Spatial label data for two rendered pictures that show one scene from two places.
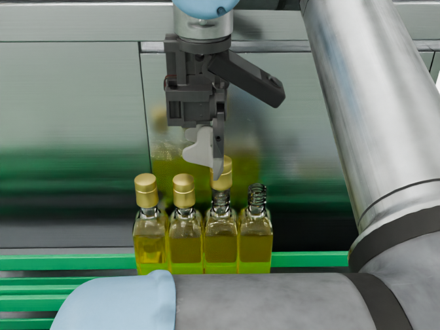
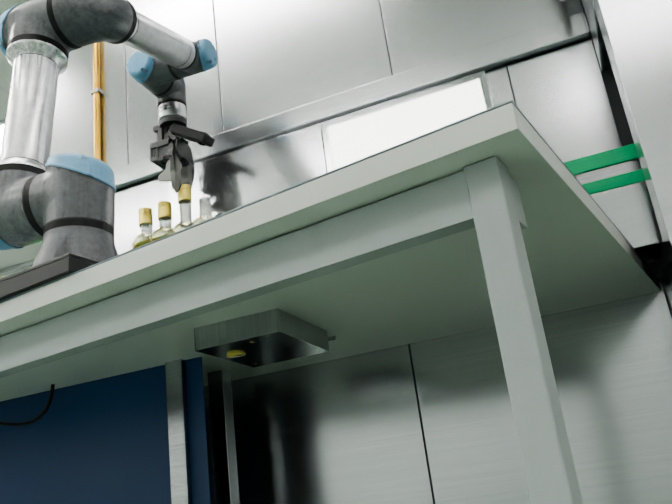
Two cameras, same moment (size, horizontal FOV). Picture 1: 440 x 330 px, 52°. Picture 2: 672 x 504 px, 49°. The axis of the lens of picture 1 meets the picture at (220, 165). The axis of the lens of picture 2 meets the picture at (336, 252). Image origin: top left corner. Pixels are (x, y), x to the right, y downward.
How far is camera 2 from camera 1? 175 cm
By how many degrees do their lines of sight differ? 57
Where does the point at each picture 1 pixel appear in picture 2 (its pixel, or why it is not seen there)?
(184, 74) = (161, 138)
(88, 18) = (145, 164)
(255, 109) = (227, 186)
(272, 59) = (233, 155)
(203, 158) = (167, 176)
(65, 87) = (133, 211)
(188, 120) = (160, 157)
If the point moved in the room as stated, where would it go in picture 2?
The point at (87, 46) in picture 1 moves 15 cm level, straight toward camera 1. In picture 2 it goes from (146, 184) to (126, 161)
